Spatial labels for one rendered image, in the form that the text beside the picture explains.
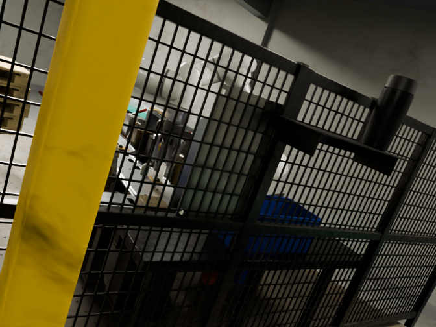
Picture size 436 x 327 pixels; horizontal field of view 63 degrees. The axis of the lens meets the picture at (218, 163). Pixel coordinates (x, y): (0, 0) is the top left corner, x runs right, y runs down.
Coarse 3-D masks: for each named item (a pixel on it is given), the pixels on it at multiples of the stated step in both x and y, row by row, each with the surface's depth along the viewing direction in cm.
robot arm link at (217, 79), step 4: (212, 56) 178; (212, 60) 175; (200, 64) 174; (208, 64) 174; (212, 64) 174; (208, 68) 174; (212, 68) 174; (212, 72) 175; (216, 72) 175; (216, 76) 176; (216, 80) 178; (220, 80) 179
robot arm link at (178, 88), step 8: (184, 64) 125; (168, 72) 125; (184, 72) 124; (192, 72) 124; (168, 80) 124; (184, 80) 124; (192, 80) 124; (168, 88) 125; (176, 88) 124; (192, 88) 125; (176, 96) 125; (184, 96) 125; (192, 96) 126; (176, 104) 126; (184, 104) 126
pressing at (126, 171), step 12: (120, 144) 181; (120, 156) 160; (132, 156) 167; (120, 180) 135; (144, 180) 141; (168, 180) 150; (132, 192) 126; (144, 192) 129; (156, 192) 133; (168, 192) 137
